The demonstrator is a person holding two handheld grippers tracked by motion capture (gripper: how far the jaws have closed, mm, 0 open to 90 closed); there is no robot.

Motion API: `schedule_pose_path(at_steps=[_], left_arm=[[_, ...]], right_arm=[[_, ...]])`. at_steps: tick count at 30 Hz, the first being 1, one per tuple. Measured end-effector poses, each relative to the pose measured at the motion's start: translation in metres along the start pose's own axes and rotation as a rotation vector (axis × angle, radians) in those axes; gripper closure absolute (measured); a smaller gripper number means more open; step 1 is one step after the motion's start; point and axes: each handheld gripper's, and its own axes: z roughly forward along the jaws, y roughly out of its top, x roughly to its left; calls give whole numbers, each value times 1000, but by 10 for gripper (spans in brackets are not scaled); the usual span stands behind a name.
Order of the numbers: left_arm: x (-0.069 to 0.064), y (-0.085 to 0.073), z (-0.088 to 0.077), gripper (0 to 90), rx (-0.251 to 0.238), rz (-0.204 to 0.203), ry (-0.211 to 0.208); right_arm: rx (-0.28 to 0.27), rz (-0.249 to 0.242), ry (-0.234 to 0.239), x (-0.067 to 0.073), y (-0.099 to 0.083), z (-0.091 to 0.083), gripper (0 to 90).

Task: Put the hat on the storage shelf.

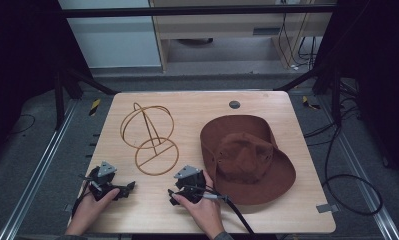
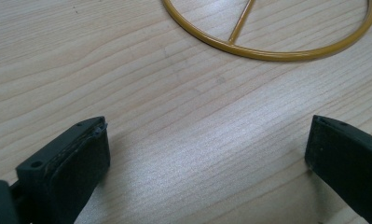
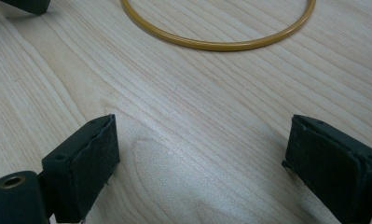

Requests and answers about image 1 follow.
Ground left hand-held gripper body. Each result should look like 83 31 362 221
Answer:
86 161 122 201

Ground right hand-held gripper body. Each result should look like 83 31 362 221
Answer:
173 164 208 205

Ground wooden wire hat stand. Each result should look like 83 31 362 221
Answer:
119 102 180 177

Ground brown wide-brim hat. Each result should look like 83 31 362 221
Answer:
199 114 297 206

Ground person's left hand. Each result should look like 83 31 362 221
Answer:
65 186 121 235

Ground person's right hand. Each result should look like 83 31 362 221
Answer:
171 171 226 240

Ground yellow black striped tape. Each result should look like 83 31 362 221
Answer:
88 98 102 117
301 95 322 111

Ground white cabinet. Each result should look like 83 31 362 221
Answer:
58 0 162 70

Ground dark curtain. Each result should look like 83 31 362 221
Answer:
315 0 399 186
0 0 91 164

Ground light wooden desk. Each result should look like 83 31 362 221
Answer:
149 0 338 73

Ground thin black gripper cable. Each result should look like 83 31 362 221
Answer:
71 181 92 219

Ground thick black gripper cable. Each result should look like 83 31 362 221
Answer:
183 184 256 236

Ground aluminium floor rail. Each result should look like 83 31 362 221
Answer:
0 99 79 240
319 95 399 240

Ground thin black floor cable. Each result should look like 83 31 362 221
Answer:
6 113 37 136

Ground black frame post with brace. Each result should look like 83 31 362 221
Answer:
54 66 119 132
274 63 342 127

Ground looped black floor cable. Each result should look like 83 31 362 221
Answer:
321 123 385 217

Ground hanging cables under desk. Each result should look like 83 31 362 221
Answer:
277 12 319 72

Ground black horizontal frame bar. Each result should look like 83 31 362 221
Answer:
58 4 338 18

